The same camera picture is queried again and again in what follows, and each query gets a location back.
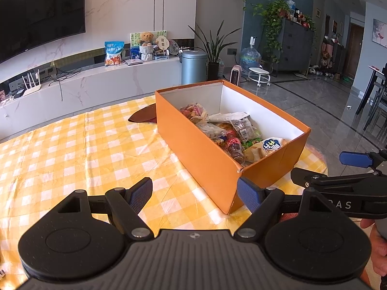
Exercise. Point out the brown wooden door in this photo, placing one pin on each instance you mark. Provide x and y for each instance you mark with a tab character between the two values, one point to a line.
355	51

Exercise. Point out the blue snack bag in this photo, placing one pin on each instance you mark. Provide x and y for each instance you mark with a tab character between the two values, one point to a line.
114	54

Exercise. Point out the pink snack packet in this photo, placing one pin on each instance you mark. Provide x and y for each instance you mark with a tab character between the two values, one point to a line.
193	111

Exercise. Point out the white wifi router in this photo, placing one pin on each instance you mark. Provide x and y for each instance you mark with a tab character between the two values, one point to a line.
31	89

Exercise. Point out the white round rolling stool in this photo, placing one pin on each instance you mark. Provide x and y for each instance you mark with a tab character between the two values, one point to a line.
258	72

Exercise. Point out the tall plant in black pot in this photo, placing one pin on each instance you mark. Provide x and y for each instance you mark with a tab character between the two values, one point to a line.
213	71

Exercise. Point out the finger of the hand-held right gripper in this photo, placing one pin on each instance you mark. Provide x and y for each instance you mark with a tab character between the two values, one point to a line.
353	158
305	176

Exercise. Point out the round beige fan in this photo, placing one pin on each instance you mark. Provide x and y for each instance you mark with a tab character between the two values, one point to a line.
161	43

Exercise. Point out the hanging pothos plant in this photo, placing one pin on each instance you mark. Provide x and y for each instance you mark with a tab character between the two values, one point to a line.
272	21

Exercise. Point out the small pink heater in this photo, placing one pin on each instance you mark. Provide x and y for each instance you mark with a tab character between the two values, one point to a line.
235	75

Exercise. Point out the brown teddy bear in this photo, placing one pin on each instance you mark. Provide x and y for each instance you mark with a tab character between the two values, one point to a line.
146	38

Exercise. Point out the pink floral wall picture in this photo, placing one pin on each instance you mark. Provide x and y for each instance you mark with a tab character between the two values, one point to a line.
380	31

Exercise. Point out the blue water jug with pump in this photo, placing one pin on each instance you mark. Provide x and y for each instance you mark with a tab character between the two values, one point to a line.
251	57

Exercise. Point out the dark biscuit packet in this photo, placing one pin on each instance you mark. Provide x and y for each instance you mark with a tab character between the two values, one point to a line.
245	128

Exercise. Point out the white paper packet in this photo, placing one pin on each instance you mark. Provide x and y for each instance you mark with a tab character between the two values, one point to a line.
226	117

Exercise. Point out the yellow checked tablecloth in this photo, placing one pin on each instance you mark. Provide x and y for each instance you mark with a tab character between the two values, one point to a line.
75	163

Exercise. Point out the green picture board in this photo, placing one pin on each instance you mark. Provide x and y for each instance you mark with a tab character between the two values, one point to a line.
134	37

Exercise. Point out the blue tissue pack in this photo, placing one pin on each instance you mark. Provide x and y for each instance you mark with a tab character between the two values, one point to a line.
135	53

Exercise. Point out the black wall television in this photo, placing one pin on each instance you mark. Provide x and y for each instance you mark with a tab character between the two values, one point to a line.
39	12

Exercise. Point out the black dining chairs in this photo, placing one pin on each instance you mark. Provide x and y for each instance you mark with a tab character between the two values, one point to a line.
375	96

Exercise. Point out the clear bread packet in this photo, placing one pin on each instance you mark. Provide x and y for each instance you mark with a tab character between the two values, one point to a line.
266	148

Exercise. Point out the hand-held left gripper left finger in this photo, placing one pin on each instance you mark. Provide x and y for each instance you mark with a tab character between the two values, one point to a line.
140	193

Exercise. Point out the green snack packet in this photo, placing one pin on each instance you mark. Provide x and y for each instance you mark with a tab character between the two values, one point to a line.
252	141

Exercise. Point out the orange cardboard box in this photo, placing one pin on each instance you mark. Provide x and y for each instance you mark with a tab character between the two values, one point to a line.
199	163

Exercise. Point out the white marble media console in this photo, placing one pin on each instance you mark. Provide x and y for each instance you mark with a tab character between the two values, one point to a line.
99	90

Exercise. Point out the silver flat box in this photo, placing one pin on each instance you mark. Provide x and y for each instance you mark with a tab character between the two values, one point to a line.
134	62

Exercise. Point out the yellow waffle packet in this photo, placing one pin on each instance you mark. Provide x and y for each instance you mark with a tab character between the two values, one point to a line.
223	126

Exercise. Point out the dark side cabinet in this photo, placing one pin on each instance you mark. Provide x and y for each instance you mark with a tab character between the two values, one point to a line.
334	56

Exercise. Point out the grey pedal trash can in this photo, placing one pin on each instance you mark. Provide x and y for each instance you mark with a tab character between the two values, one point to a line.
193	68

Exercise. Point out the person's right hand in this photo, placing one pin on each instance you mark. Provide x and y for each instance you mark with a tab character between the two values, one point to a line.
381	247

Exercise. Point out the grey drawer cabinet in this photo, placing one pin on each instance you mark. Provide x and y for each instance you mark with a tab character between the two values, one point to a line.
294	45

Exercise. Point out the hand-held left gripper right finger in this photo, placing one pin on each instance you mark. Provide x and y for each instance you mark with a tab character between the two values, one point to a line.
249	193

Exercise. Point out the decorative plate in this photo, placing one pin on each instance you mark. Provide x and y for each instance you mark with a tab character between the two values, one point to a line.
174	46

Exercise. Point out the small red label bottle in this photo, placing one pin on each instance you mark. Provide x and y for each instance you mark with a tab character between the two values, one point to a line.
235	149

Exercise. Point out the brown leather piece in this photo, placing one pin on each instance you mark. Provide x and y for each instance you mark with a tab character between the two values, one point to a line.
142	115

